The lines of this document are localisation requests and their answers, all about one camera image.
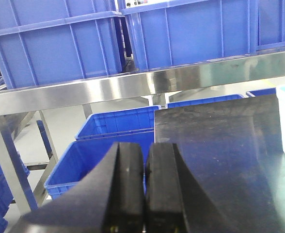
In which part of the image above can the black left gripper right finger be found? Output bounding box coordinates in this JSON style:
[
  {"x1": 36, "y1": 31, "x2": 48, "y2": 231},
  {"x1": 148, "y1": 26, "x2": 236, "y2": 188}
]
[{"x1": 145, "y1": 143, "x2": 226, "y2": 233}]

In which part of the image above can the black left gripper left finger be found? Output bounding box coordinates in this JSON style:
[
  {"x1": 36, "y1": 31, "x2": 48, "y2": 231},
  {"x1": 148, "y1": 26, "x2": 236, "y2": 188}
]
[{"x1": 10, "y1": 142, "x2": 144, "y2": 233}]

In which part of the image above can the blue floor crate near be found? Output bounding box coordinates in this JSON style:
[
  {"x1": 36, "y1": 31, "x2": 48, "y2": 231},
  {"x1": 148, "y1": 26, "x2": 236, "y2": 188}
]
[{"x1": 44, "y1": 134, "x2": 155, "y2": 200}]

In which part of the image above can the blue floor crate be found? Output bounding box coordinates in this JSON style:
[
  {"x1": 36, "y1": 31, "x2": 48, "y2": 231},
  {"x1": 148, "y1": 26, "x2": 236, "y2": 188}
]
[
  {"x1": 166, "y1": 94, "x2": 244, "y2": 109},
  {"x1": 44, "y1": 134, "x2": 155, "y2": 200},
  {"x1": 75, "y1": 105, "x2": 161, "y2": 140}
]

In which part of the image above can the blue floor crate far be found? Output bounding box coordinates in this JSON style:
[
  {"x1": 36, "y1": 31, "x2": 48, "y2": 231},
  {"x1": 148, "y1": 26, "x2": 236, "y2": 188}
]
[{"x1": 75, "y1": 105, "x2": 161, "y2": 140}]

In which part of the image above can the blue floor crate right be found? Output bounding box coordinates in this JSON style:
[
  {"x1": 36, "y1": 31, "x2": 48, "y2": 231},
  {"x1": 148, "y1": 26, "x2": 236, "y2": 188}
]
[{"x1": 166, "y1": 94, "x2": 244, "y2": 109}]

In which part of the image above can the blue crate upper middle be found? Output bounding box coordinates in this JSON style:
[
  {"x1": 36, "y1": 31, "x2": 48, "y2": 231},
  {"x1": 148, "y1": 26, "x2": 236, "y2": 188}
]
[{"x1": 121, "y1": 0, "x2": 258, "y2": 71}]

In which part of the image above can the blue crate upper left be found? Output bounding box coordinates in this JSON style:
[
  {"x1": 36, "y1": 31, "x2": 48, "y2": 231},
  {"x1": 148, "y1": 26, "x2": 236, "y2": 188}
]
[{"x1": 0, "y1": 0, "x2": 123, "y2": 89}]

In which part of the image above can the blue crate upper right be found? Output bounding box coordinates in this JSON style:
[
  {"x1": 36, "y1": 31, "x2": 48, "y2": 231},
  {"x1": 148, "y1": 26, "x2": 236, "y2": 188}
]
[{"x1": 257, "y1": 0, "x2": 285, "y2": 50}]

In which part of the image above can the stainless steel shelf frame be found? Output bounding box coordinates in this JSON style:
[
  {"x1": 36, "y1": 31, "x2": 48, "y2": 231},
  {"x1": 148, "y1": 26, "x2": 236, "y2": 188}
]
[{"x1": 0, "y1": 47, "x2": 285, "y2": 214}]

